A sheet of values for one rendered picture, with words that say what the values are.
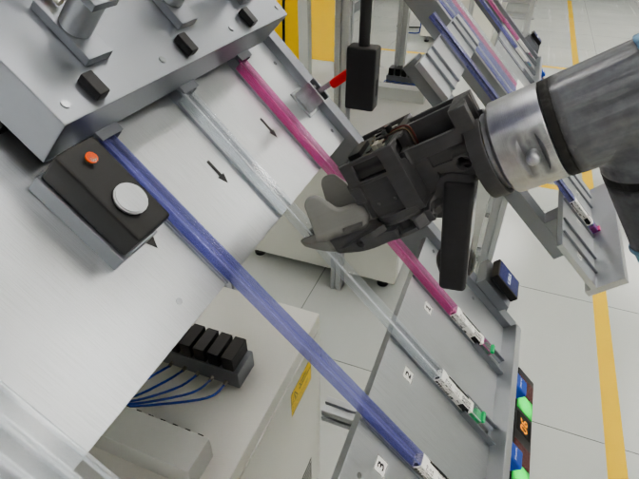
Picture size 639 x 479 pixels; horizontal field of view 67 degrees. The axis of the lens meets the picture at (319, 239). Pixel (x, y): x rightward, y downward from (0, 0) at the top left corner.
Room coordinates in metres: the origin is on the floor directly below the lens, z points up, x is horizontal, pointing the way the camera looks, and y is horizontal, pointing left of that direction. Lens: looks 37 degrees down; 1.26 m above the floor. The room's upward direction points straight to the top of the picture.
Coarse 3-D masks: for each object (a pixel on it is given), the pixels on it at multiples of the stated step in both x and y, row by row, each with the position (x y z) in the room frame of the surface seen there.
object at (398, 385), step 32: (416, 256) 0.51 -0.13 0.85; (416, 288) 0.45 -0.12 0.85; (416, 320) 0.41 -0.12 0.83; (448, 320) 0.44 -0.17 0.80; (480, 320) 0.48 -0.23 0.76; (384, 352) 0.34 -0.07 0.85; (448, 352) 0.40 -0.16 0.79; (480, 352) 0.43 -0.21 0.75; (384, 384) 0.31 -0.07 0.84; (416, 384) 0.33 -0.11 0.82; (480, 384) 0.39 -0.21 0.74; (416, 416) 0.30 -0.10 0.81; (448, 416) 0.32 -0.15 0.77; (352, 448) 0.24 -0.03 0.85; (384, 448) 0.25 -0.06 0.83; (448, 448) 0.28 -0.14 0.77; (480, 448) 0.31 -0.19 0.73
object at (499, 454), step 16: (512, 336) 0.48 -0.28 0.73; (512, 352) 0.45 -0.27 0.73; (512, 368) 0.42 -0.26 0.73; (496, 384) 0.40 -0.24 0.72; (512, 384) 0.39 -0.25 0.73; (496, 400) 0.38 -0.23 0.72; (512, 400) 0.37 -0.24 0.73; (496, 416) 0.35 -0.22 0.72; (512, 416) 0.35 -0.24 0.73; (496, 432) 0.33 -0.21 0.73; (512, 432) 0.33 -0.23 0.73; (496, 448) 0.31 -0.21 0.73; (496, 464) 0.29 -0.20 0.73
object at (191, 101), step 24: (192, 96) 0.46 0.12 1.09; (216, 120) 0.45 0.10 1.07; (240, 144) 0.44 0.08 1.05; (264, 192) 0.42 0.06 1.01; (288, 216) 0.41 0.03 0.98; (336, 264) 0.39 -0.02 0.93; (360, 288) 0.38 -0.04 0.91; (384, 312) 0.38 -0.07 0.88; (408, 336) 0.37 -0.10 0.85; (432, 360) 0.36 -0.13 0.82
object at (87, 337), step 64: (256, 64) 0.59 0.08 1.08; (128, 128) 0.39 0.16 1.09; (192, 128) 0.44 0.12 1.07; (256, 128) 0.50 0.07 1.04; (320, 128) 0.58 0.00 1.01; (0, 192) 0.28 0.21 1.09; (192, 192) 0.37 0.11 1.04; (256, 192) 0.42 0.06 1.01; (0, 256) 0.24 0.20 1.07; (64, 256) 0.26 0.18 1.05; (192, 256) 0.32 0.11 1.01; (0, 320) 0.20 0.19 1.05; (64, 320) 0.22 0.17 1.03; (128, 320) 0.24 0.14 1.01; (192, 320) 0.27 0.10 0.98; (64, 384) 0.19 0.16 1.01; (128, 384) 0.20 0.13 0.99
